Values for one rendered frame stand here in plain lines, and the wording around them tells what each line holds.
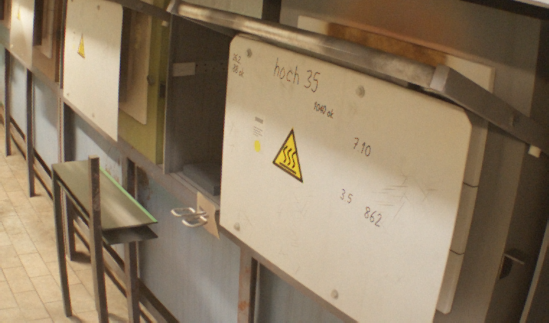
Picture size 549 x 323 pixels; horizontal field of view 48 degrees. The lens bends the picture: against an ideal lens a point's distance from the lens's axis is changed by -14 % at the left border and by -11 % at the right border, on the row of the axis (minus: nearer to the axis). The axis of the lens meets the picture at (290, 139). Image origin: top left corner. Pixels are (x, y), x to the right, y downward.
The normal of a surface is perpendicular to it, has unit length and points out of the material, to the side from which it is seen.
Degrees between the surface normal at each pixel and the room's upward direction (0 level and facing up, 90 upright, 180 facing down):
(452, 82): 90
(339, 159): 90
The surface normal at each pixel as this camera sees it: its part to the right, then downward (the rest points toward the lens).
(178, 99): 0.57, 0.28
